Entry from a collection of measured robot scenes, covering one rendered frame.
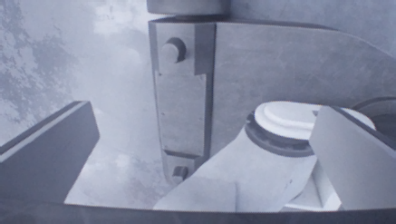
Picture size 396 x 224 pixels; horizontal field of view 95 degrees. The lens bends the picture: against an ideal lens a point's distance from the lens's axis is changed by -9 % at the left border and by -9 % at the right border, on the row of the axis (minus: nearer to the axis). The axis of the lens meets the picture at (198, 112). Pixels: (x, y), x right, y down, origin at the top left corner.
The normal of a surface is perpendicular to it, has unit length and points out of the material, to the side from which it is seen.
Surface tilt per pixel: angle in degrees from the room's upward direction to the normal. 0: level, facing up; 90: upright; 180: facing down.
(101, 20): 0
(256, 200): 90
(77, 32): 0
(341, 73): 0
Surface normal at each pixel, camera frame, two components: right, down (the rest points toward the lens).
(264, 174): 0.01, -0.87
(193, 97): -0.22, 0.48
